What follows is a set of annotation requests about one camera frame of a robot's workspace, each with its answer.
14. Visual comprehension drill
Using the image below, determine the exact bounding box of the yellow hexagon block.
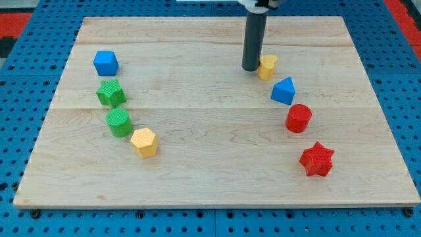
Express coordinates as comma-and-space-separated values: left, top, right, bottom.
130, 128, 158, 159

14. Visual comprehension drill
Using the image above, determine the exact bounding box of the wooden board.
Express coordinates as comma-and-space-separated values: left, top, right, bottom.
13, 16, 420, 209

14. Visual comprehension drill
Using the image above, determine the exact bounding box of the yellow heart block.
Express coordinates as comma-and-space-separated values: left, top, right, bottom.
257, 55, 278, 80

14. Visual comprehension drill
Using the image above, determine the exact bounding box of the blue triangle block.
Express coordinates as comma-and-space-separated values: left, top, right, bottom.
270, 77, 295, 105

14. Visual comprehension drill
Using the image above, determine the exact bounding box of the red cylinder block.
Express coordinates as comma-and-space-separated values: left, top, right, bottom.
285, 104, 312, 133

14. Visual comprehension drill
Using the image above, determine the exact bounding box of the green cylinder block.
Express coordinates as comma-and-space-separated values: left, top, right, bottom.
106, 108, 133, 138

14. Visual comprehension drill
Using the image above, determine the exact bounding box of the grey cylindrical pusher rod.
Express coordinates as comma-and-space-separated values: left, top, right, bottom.
242, 12, 268, 72

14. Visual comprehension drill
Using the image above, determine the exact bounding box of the green star block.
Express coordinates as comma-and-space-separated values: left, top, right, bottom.
96, 79, 126, 109

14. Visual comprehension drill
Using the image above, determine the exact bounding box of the red star block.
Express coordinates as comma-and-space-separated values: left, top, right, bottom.
299, 142, 335, 177

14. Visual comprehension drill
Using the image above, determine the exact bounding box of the blue cube block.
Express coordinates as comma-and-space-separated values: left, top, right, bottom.
93, 51, 119, 76

